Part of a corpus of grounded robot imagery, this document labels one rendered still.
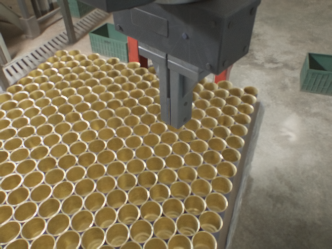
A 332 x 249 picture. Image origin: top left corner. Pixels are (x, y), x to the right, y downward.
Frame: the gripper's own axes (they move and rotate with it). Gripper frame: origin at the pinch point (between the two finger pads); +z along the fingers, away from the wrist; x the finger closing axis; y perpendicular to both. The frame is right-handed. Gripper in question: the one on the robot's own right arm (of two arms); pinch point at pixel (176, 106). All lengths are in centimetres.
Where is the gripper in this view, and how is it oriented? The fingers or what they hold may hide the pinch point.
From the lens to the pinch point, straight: 34.5
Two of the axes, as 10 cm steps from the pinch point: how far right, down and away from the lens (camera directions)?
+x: -7.3, -4.5, 5.2
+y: 6.8, -5.1, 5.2
